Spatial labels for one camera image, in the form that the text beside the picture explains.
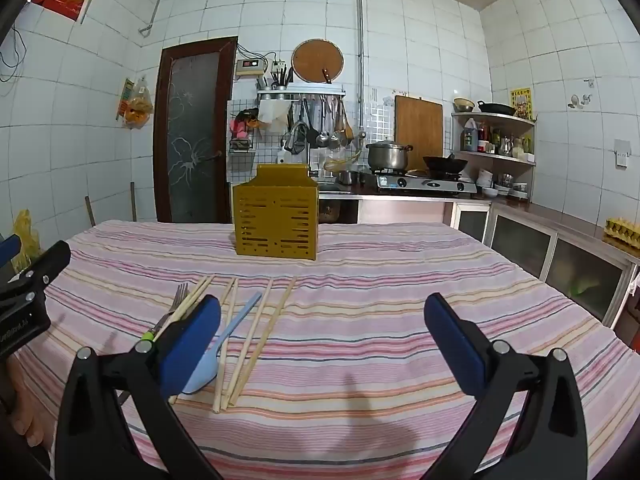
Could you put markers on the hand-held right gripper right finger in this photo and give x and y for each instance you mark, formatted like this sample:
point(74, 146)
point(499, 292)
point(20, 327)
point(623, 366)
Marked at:
point(452, 345)

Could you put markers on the pink and orange dish cloths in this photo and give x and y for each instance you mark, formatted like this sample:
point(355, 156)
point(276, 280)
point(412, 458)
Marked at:
point(242, 125)

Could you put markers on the round wooden lid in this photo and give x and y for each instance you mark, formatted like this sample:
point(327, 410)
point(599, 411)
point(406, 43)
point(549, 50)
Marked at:
point(315, 60)

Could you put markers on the large dark sauce bottle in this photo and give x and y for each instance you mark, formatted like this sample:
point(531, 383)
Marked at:
point(469, 137)

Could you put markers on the black pan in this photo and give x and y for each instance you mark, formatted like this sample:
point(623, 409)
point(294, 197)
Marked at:
point(497, 108)

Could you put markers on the black wok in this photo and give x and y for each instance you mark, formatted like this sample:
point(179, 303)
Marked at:
point(445, 164)

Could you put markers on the white wall hook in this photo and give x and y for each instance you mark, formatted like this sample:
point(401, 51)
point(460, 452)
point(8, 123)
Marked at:
point(580, 97)

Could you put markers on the steel gas stove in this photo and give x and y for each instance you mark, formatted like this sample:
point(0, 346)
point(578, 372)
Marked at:
point(425, 186)

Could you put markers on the yellow wall poster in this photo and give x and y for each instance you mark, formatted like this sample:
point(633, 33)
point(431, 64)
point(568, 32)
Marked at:
point(522, 104)

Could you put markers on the row of condiment bottles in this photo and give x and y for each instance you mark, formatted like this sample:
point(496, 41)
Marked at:
point(505, 144)

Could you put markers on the person's left hand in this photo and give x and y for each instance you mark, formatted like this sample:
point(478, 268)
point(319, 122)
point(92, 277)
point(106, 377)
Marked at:
point(27, 425)

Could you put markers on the hanging bag of oranges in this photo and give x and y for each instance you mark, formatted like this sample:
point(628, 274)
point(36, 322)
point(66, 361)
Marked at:
point(138, 107)

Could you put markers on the wooden stick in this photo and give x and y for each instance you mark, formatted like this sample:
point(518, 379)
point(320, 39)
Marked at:
point(133, 202)
point(90, 212)

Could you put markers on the beige control box with display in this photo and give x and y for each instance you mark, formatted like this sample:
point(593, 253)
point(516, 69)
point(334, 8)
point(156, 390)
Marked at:
point(250, 67)

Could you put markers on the yellow skimmer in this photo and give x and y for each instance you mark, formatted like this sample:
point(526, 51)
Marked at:
point(340, 164)

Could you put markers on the egg tray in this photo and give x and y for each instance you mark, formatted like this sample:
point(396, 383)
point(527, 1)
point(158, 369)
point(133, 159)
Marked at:
point(622, 230)

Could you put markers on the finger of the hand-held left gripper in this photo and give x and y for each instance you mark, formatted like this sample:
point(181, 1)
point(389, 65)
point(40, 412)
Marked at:
point(52, 260)
point(9, 250)

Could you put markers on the row of hanging kitchen utensils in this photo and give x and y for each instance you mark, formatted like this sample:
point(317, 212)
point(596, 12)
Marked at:
point(320, 125)

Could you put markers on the white dish soap bottle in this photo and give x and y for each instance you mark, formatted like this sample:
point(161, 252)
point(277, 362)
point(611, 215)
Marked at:
point(283, 156)

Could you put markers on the stack of white bowls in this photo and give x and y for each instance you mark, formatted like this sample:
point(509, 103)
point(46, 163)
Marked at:
point(500, 185)

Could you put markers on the yellow plastic bag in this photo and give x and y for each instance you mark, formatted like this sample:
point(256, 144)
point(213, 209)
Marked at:
point(25, 240)

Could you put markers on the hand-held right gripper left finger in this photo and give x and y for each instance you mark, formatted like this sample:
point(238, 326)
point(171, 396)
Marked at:
point(195, 345)

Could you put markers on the metal wall rack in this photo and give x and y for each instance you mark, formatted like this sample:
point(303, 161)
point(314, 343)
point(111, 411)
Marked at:
point(300, 91)

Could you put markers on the steel cooking pot with lid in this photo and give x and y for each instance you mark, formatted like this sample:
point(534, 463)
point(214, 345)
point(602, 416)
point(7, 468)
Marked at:
point(387, 157)

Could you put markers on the kitchen counter cabinet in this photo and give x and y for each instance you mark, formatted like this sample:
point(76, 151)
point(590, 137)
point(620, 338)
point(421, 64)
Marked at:
point(525, 245)

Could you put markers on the light blue plastic spoon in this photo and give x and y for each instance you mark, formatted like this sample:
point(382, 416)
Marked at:
point(207, 372)

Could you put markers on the small metal pot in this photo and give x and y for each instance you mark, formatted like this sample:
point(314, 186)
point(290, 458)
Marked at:
point(348, 177)

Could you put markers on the brown frosted glass door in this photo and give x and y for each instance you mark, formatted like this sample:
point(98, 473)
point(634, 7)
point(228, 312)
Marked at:
point(192, 135)

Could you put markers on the rectangular wooden cutting board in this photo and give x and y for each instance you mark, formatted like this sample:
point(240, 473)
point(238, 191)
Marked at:
point(417, 125)

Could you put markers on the yellow perforated utensil holder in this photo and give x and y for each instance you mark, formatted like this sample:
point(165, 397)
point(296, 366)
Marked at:
point(275, 220)

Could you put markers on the pink striped tablecloth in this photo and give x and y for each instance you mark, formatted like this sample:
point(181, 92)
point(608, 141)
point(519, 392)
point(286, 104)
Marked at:
point(375, 300)

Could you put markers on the white hanging cloth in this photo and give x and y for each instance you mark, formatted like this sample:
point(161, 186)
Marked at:
point(274, 112)

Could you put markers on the metal corner shelf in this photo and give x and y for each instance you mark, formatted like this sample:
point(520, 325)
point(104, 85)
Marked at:
point(505, 156)

